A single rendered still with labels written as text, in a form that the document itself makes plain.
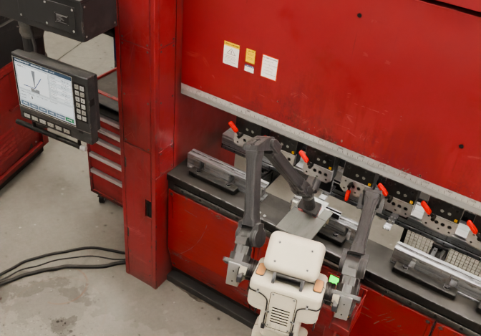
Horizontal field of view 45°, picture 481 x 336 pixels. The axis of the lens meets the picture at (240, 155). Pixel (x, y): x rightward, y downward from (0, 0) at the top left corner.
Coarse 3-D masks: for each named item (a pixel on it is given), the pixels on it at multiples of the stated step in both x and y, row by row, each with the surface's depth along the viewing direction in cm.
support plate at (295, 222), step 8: (296, 208) 288; (288, 216) 283; (296, 216) 284; (304, 216) 284; (312, 216) 285; (320, 216) 285; (328, 216) 286; (280, 224) 278; (288, 224) 279; (296, 224) 279; (304, 224) 279; (312, 224) 280; (320, 224) 280; (288, 232) 274; (296, 232) 274; (304, 232) 275; (312, 232) 275
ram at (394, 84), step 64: (192, 0) 272; (256, 0) 253; (320, 0) 236; (384, 0) 222; (192, 64) 291; (256, 64) 269; (320, 64) 250; (384, 64) 234; (448, 64) 220; (320, 128) 266; (384, 128) 248; (448, 128) 232
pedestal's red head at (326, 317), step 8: (328, 272) 277; (328, 280) 280; (360, 304) 267; (320, 312) 270; (328, 312) 268; (352, 312) 273; (320, 320) 273; (328, 320) 270; (336, 320) 271; (344, 320) 272; (352, 320) 263; (336, 328) 270; (344, 328) 268
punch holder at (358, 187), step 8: (344, 168) 269; (352, 168) 266; (360, 168) 264; (344, 176) 271; (352, 176) 268; (360, 176) 266; (368, 176) 264; (376, 176) 265; (344, 184) 273; (360, 184) 268; (352, 192) 272; (360, 192) 270
